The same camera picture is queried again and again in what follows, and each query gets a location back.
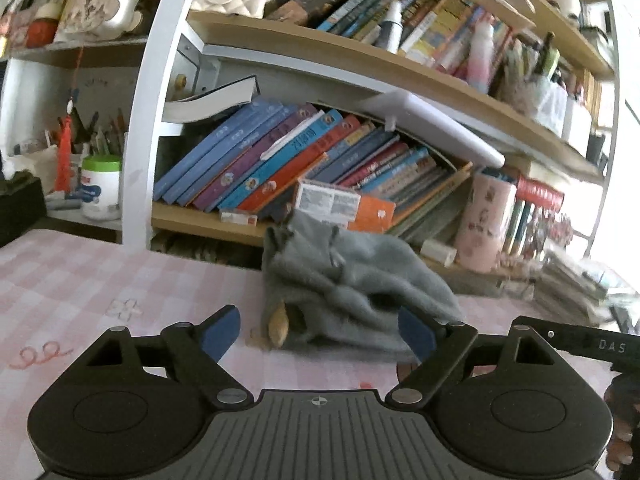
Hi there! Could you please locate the white USB charger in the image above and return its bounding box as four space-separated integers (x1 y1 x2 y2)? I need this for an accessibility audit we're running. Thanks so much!
420 240 457 266

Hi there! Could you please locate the white spray bottle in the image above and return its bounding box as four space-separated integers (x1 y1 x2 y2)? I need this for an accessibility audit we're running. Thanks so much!
374 1 402 54

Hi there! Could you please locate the wooden white bookshelf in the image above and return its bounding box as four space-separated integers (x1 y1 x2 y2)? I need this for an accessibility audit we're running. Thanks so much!
0 0 622 281

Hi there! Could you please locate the lower orange white box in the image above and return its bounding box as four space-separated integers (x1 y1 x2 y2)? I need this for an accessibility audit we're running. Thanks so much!
299 209 396 235

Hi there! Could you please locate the stack of papers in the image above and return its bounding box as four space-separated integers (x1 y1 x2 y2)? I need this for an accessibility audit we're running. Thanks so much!
534 252 639 335

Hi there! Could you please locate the white green lidded jar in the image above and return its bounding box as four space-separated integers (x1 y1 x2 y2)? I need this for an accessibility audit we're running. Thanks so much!
80 155 122 221

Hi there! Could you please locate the row of leaning books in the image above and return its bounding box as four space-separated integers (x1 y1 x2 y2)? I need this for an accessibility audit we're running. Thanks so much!
152 96 471 233

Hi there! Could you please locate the red thick dictionary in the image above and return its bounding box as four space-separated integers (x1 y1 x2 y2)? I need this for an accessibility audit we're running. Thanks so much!
516 174 564 212

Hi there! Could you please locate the person's right hand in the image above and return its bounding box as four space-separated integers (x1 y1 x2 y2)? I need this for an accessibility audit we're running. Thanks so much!
604 373 639 479

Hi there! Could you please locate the red tassel ornament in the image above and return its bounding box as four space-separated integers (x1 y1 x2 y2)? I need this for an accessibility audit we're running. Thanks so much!
54 47 84 193

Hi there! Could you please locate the grey knit garment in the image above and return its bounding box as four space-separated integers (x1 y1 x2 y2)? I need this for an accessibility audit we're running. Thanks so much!
260 210 463 360

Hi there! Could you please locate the pink checkered table mat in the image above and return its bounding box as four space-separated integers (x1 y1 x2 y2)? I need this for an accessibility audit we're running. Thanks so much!
0 227 640 480

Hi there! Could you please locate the upper orange white box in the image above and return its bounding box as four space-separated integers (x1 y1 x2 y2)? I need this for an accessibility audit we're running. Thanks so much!
292 179 399 226

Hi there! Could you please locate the pink cylindrical tumbler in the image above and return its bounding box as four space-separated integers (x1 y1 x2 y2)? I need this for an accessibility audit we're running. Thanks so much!
454 168 516 273

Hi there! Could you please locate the orange white box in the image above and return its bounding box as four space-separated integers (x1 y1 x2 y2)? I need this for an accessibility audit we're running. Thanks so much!
299 209 396 235
292 179 399 226

